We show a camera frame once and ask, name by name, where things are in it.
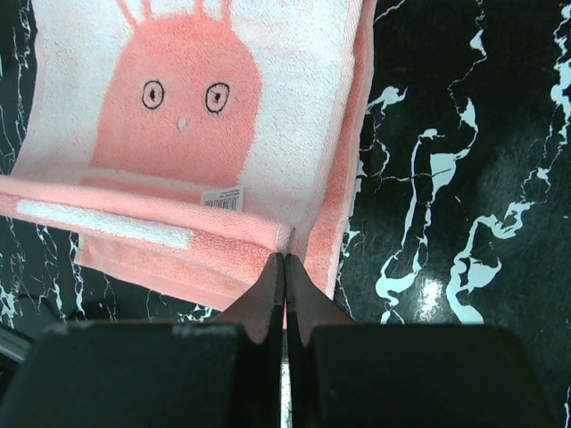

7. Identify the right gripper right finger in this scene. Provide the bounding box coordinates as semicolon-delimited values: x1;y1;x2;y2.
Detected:
285;255;555;427

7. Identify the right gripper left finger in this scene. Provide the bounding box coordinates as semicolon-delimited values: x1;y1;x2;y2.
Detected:
1;254;285;427

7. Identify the pink rabbit towel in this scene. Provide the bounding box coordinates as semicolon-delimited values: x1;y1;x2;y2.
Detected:
1;1;377;320

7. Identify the black marble pattern mat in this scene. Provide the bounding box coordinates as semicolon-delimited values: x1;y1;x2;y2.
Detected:
0;0;571;428

